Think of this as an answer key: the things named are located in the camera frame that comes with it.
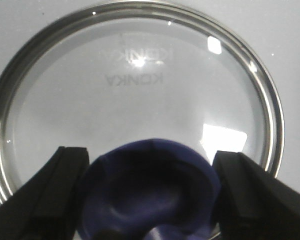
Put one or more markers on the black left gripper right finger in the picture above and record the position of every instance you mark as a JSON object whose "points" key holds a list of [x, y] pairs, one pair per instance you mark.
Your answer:
{"points": [[252, 204]]}

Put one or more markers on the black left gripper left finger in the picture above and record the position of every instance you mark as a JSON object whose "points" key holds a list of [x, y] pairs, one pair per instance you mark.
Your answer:
{"points": [[45, 208]]}

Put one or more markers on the glass lid with blue knob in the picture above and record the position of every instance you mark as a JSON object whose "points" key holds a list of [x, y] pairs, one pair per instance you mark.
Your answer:
{"points": [[130, 70]]}

